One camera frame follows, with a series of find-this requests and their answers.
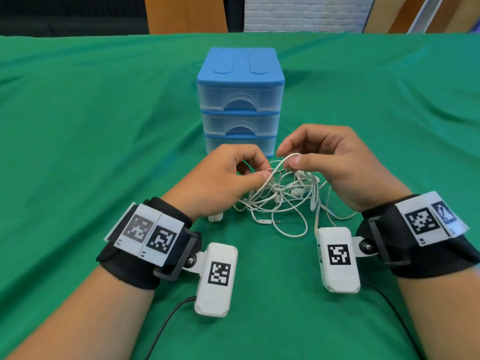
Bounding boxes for wide orange wooden panel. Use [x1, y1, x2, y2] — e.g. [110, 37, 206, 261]
[144, 0, 229, 35]

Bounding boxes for black left wrist strap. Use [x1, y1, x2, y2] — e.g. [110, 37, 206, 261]
[95, 197, 203, 291]

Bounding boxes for black right camera cable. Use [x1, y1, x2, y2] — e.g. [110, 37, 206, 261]
[359, 280, 425, 360]

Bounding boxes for person's left forearm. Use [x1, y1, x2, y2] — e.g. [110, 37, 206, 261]
[7, 265, 157, 360]

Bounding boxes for white right marker tag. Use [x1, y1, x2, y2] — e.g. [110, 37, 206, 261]
[395, 190, 470, 247]

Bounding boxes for person's right hand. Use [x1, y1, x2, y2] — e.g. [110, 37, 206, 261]
[276, 124, 413, 213]

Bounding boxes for black sofa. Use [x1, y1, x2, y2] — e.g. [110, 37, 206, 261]
[0, 0, 150, 37]

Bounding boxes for person's right forearm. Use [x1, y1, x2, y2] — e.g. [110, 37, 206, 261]
[396, 265, 480, 360]

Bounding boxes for white metal frame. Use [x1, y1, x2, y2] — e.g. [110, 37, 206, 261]
[406, 0, 445, 34]

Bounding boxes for white marker tag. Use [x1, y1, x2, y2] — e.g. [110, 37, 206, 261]
[104, 202, 185, 268]
[395, 190, 470, 247]

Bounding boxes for tan wooden board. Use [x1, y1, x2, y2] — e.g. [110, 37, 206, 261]
[363, 0, 408, 34]
[425, 0, 480, 34]

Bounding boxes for blue plastic mini drawer unit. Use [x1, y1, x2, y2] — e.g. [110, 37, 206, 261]
[196, 47, 286, 159]

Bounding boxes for black left camera cable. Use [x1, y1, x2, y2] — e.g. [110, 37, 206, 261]
[144, 295, 198, 360]

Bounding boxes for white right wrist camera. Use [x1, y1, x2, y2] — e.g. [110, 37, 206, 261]
[314, 226, 378, 294]

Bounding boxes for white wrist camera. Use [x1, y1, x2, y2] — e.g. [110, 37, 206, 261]
[182, 242, 239, 318]
[314, 226, 378, 294]

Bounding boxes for green tablecloth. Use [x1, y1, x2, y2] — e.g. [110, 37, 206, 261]
[0, 32, 480, 360]

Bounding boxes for person's left hand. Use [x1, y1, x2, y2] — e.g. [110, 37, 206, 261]
[161, 144, 273, 222]

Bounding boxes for white earphone cables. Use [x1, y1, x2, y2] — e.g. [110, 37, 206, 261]
[208, 153, 322, 238]

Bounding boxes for black camera cable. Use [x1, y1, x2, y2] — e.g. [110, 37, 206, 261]
[359, 280, 425, 360]
[144, 295, 198, 360]

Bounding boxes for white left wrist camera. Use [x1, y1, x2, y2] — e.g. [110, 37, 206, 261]
[182, 242, 239, 318]

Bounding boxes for white left marker tag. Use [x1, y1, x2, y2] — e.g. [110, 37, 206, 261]
[104, 202, 185, 268]

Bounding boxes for cream beige earphones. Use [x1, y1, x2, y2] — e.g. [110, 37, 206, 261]
[313, 181, 359, 231]

